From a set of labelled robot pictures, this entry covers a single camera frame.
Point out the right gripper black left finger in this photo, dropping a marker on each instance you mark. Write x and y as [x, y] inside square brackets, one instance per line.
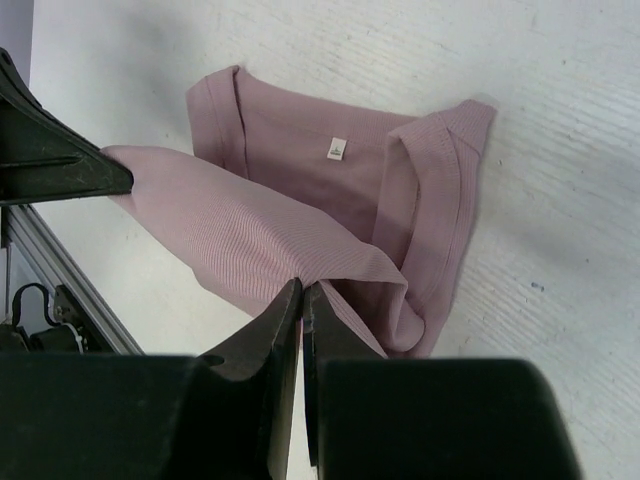
[254, 374]

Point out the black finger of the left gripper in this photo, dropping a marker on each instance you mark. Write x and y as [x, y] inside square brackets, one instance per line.
[44, 160]

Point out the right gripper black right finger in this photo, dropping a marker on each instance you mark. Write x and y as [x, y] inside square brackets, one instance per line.
[325, 337]

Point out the pink garment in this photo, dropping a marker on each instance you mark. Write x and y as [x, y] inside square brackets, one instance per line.
[375, 207]

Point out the aluminium rail frame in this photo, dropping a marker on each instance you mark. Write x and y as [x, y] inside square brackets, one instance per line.
[31, 253]

